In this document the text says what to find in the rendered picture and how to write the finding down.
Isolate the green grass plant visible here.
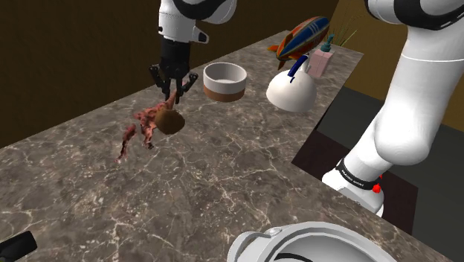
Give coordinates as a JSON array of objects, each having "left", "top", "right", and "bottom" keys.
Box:
[{"left": 327, "top": 6, "right": 358, "bottom": 48}]

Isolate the red and blue blimp toy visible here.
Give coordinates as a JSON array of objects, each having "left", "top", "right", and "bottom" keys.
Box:
[{"left": 267, "top": 16, "right": 332, "bottom": 71}]

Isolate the pink soap dispenser teal pump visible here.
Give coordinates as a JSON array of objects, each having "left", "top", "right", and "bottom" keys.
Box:
[{"left": 306, "top": 33, "right": 337, "bottom": 79}]

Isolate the dark robot stand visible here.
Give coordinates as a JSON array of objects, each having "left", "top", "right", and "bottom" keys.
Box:
[{"left": 291, "top": 129, "right": 419, "bottom": 237}]

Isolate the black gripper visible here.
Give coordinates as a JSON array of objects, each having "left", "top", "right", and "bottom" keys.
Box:
[{"left": 149, "top": 37, "right": 199, "bottom": 105}]

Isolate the black object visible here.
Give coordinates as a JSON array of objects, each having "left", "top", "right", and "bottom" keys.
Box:
[{"left": 0, "top": 230, "right": 39, "bottom": 262}]

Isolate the reddish pink dinosaur toy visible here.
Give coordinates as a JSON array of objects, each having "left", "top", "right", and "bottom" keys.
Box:
[{"left": 115, "top": 81, "right": 190, "bottom": 164}]

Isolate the white bowl with brown base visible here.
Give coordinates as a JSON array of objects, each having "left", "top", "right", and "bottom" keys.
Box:
[{"left": 202, "top": 62, "right": 248, "bottom": 103}]

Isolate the brown round fruit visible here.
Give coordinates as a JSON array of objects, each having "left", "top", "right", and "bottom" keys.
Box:
[{"left": 154, "top": 108, "right": 186, "bottom": 136}]

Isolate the white dome kettle blue handle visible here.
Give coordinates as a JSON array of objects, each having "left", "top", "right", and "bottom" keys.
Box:
[{"left": 265, "top": 54, "right": 318, "bottom": 113}]

